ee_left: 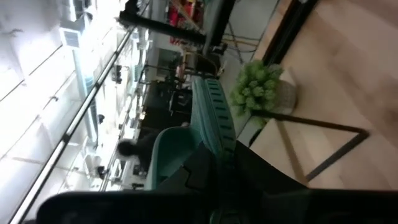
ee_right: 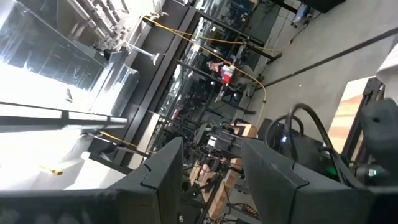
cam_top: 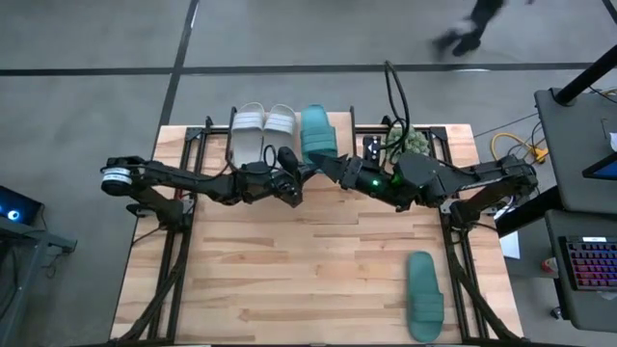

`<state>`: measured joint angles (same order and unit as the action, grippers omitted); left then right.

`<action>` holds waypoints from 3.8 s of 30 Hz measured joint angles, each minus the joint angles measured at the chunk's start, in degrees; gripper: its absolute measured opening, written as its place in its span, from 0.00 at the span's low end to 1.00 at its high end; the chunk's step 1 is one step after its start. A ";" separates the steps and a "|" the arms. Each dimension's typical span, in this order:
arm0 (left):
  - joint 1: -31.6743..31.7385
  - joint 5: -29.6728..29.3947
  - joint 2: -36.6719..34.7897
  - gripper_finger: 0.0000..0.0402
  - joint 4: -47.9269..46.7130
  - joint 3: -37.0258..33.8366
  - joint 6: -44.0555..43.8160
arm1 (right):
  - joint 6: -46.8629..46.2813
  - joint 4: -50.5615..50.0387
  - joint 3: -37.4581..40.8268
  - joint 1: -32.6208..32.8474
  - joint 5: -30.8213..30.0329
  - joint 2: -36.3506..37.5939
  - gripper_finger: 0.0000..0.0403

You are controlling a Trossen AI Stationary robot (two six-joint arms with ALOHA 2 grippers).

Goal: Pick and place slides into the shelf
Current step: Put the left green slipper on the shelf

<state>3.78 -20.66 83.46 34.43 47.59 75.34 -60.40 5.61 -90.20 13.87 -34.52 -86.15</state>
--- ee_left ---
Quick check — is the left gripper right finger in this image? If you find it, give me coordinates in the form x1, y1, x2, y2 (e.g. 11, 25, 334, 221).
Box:
232, 140, 398, 224

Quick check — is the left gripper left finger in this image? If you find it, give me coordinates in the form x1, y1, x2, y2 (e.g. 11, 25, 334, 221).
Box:
37, 142, 219, 224

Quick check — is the green rubber slide sandal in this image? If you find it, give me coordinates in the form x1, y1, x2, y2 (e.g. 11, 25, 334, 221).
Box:
144, 77, 239, 224

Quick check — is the person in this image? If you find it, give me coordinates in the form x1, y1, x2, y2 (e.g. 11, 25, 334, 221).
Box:
117, 130, 161, 174

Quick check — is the green plant in patterned pot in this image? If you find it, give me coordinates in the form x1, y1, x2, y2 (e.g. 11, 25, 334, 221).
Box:
229, 60, 299, 126

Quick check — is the black pole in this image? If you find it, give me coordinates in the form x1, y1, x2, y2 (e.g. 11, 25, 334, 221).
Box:
119, 0, 208, 45

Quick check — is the overhead frame light bar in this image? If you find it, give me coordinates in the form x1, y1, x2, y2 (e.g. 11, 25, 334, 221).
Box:
7, 6, 152, 224

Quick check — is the yellow cable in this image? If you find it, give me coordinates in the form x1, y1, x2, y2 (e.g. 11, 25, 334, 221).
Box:
222, 30, 261, 54

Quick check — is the black aluminium table frame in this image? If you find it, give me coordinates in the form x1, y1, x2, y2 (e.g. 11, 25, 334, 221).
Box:
262, 0, 320, 67

